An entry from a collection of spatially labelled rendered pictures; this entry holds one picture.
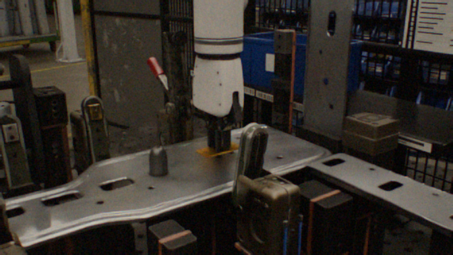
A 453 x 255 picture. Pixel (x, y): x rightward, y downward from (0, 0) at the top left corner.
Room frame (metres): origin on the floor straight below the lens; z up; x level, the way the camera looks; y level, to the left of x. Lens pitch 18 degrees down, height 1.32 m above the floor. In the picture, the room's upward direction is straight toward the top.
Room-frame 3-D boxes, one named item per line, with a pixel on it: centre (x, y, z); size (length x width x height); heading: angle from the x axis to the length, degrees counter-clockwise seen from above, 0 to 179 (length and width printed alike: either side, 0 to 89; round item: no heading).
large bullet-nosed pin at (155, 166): (0.72, 0.12, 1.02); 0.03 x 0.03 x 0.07
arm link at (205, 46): (0.80, 0.02, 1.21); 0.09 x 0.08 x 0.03; 36
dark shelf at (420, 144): (1.21, -0.22, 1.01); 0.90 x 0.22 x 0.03; 36
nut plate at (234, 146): (0.80, 0.01, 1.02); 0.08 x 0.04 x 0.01; 126
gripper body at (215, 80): (0.80, 0.01, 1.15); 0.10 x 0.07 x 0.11; 36
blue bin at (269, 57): (1.25, -0.19, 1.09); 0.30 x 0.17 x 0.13; 44
